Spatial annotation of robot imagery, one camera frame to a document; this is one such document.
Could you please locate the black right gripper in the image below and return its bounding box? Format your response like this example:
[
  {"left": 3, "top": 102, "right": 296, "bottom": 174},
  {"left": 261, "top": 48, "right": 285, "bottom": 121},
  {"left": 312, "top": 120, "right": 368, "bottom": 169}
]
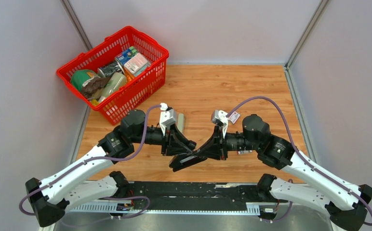
[{"left": 197, "top": 126, "right": 259, "bottom": 162}]

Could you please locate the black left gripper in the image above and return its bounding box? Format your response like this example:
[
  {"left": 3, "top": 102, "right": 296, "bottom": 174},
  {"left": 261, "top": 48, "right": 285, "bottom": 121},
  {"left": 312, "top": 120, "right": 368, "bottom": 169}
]
[{"left": 131, "top": 122, "right": 192, "bottom": 156}]

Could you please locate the black stapler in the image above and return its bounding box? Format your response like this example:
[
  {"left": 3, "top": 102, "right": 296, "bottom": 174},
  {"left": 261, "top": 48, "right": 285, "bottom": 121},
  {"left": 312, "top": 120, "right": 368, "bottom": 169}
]
[{"left": 169, "top": 154, "right": 207, "bottom": 172}]

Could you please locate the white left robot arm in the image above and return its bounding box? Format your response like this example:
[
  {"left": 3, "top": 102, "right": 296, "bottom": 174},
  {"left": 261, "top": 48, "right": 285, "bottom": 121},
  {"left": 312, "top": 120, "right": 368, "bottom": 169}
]
[{"left": 24, "top": 104, "right": 196, "bottom": 228}]

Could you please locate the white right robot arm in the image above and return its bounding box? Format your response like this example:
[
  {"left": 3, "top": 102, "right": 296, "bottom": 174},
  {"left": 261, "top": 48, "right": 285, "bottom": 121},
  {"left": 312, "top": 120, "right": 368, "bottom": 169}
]
[{"left": 193, "top": 114, "right": 372, "bottom": 231}]

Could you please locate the grey staple strip box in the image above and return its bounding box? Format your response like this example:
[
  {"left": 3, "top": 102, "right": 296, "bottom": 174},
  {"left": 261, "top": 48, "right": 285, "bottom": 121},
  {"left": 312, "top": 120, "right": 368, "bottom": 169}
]
[{"left": 237, "top": 150, "right": 253, "bottom": 155}]

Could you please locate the small red white staple box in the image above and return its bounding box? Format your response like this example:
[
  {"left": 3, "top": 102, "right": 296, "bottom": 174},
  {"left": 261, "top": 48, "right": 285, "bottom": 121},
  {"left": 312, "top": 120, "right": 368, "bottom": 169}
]
[{"left": 228, "top": 111, "right": 240, "bottom": 124}]

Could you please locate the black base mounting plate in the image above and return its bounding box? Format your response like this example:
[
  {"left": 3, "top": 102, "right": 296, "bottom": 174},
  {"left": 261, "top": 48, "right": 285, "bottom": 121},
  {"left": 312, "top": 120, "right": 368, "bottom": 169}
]
[{"left": 97, "top": 181, "right": 289, "bottom": 212}]

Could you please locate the red plastic shopping basket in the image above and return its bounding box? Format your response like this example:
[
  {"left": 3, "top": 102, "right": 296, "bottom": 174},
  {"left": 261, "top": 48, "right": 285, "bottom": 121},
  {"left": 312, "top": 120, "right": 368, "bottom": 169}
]
[{"left": 56, "top": 26, "right": 170, "bottom": 125}]

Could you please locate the pale green bottle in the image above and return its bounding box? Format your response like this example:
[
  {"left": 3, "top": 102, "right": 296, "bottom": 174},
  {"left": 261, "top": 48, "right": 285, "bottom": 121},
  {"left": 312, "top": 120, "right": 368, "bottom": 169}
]
[{"left": 98, "top": 72, "right": 127, "bottom": 103}]

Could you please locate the pink white carton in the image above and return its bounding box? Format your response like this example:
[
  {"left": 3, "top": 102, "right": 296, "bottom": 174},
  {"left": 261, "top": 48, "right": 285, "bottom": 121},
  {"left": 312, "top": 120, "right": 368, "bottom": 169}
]
[{"left": 124, "top": 53, "right": 151, "bottom": 77}]

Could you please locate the blue green box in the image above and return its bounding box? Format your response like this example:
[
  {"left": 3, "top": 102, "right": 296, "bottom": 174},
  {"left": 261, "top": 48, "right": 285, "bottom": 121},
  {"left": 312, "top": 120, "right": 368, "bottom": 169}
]
[{"left": 114, "top": 46, "right": 138, "bottom": 65}]

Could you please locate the dark patterned can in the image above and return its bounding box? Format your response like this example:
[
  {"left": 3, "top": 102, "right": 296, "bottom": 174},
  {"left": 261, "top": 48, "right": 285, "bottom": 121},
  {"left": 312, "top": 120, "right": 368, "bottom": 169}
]
[{"left": 97, "top": 61, "right": 123, "bottom": 78}]

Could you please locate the brown crumpled bag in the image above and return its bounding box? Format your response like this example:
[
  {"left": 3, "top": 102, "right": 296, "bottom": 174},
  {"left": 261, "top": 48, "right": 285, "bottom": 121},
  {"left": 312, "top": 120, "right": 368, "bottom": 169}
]
[{"left": 80, "top": 77, "right": 109, "bottom": 100}]

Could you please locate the green round package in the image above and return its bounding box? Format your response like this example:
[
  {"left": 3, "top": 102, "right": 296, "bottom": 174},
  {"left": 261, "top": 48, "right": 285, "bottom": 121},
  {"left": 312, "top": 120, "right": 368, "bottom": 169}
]
[{"left": 70, "top": 69, "right": 101, "bottom": 91}]

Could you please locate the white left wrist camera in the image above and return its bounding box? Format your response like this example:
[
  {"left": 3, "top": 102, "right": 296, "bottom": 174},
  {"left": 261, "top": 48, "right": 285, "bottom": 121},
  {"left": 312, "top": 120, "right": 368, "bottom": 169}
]
[{"left": 159, "top": 103, "right": 178, "bottom": 135}]

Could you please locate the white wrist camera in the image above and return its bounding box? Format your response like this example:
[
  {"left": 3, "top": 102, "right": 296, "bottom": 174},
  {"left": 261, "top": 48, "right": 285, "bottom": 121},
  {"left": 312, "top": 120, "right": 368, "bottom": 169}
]
[
  {"left": 159, "top": 103, "right": 178, "bottom": 135},
  {"left": 211, "top": 110, "right": 228, "bottom": 138}
]

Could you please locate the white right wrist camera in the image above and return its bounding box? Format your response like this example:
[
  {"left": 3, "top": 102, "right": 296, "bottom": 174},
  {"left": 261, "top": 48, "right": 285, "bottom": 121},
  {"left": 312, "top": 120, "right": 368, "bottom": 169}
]
[{"left": 211, "top": 110, "right": 228, "bottom": 138}]

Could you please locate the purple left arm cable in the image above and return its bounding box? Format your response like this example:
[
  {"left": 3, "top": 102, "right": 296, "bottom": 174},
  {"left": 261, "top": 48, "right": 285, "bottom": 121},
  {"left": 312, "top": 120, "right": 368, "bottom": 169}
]
[{"left": 18, "top": 104, "right": 168, "bottom": 217}]

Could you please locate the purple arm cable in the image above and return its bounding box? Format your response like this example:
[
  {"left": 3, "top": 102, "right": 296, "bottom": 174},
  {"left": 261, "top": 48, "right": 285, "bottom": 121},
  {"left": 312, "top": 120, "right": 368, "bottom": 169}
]
[
  {"left": 18, "top": 104, "right": 168, "bottom": 217},
  {"left": 226, "top": 96, "right": 372, "bottom": 227}
]

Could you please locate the slotted grey cable duct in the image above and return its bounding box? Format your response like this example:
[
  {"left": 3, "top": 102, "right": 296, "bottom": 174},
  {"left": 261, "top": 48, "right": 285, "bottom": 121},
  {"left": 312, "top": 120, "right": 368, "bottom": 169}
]
[{"left": 59, "top": 201, "right": 261, "bottom": 216}]

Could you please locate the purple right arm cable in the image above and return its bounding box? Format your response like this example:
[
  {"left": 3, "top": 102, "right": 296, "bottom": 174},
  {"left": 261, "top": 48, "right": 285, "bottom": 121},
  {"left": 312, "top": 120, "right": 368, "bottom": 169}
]
[{"left": 226, "top": 96, "right": 372, "bottom": 227}]

